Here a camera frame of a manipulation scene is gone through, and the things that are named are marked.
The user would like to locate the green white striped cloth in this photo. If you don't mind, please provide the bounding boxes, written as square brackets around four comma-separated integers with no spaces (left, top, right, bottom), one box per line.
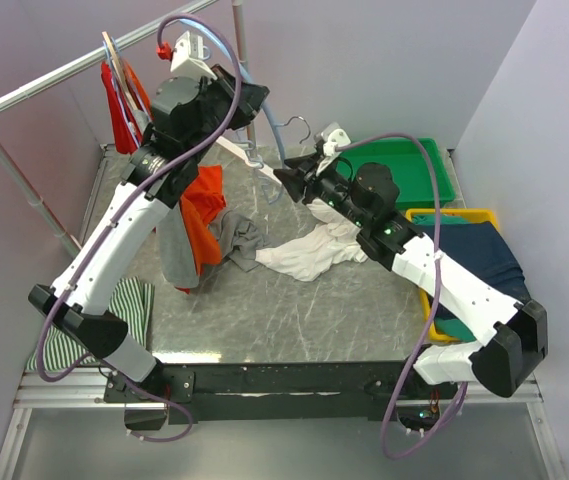
[43,277,155,372]

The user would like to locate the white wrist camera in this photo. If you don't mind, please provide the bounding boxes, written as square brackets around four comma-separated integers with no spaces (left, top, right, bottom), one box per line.
[314,122,351,157]
[156,31,217,81]

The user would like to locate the light blue hanger of red shirt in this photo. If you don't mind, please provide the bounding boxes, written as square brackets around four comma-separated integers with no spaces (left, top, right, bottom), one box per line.
[100,32,151,154]

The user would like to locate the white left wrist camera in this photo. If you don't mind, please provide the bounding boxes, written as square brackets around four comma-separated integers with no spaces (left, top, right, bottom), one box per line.
[156,31,217,81]

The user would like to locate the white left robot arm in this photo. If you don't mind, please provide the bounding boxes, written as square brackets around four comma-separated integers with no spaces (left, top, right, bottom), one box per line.
[29,65,269,402]

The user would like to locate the wooden hanger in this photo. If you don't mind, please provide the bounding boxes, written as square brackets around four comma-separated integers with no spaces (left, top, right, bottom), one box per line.
[101,31,144,129]

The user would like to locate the orange t shirt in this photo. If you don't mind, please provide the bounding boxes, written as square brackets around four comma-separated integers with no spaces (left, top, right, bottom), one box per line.
[126,65,235,293]

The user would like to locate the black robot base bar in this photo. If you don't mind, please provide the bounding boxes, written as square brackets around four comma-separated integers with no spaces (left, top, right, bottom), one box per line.
[103,357,465,431]

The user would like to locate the green plastic bin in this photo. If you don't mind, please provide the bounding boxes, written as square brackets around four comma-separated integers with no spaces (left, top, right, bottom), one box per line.
[337,138,455,210]

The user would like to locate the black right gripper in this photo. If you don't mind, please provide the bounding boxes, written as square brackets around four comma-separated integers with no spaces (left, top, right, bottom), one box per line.
[273,151,370,230]

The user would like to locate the blue denim jeans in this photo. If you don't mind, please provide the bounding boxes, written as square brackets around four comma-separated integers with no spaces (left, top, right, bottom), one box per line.
[440,218,531,304]

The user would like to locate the yellow plastic bin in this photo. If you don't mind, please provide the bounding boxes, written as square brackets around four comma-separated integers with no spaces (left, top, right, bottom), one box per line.
[406,208,499,344]

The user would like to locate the red t shirt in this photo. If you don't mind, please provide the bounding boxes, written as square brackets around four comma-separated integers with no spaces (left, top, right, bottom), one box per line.
[100,62,139,154]

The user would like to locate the silver clothes rack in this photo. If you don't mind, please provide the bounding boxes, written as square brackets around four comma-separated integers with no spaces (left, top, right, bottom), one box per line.
[0,1,246,256]

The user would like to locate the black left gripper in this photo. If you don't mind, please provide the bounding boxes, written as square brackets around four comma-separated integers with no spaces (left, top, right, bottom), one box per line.
[185,64,270,163]

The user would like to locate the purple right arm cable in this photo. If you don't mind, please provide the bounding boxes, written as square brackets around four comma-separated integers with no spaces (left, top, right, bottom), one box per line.
[333,132,470,460]

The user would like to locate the light blue wire hanger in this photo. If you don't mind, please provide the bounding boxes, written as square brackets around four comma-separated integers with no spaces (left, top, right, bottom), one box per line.
[183,29,313,205]

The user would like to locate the white t shirt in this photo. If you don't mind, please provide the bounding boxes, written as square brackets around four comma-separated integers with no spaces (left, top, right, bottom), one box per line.
[255,199,368,282]

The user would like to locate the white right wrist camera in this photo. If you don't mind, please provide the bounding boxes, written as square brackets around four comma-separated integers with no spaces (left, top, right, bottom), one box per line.
[314,122,351,157]

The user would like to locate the grey adidas t shirt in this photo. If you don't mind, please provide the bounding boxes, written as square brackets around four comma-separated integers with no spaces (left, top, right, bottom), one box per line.
[133,107,275,291]

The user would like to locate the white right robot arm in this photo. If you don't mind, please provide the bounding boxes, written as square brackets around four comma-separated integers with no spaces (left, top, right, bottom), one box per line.
[274,154,548,399]

